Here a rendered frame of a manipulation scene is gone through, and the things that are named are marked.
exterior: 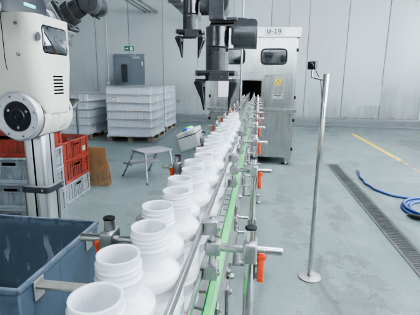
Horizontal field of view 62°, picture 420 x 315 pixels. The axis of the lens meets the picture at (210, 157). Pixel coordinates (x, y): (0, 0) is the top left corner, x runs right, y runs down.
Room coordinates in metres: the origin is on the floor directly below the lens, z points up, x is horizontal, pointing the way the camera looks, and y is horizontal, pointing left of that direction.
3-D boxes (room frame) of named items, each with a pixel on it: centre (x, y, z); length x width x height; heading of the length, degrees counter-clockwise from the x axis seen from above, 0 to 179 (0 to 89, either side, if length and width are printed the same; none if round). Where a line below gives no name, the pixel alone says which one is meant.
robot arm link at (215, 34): (0.91, -0.02, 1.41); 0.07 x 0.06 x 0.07; 83
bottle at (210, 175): (0.67, 0.01, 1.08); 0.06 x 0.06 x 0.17
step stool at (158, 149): (4.62, 0.84, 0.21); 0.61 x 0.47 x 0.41; 46
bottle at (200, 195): (0.56, 0.03, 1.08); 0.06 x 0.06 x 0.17
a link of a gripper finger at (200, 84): (0.91, 0.00, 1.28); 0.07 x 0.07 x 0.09; 82
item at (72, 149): (3.81, 1.67, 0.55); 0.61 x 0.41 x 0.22; 175
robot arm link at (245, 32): (0.91, -0.05, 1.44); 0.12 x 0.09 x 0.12; 83
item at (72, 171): (3.81, 1.67, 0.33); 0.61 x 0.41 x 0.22; 175
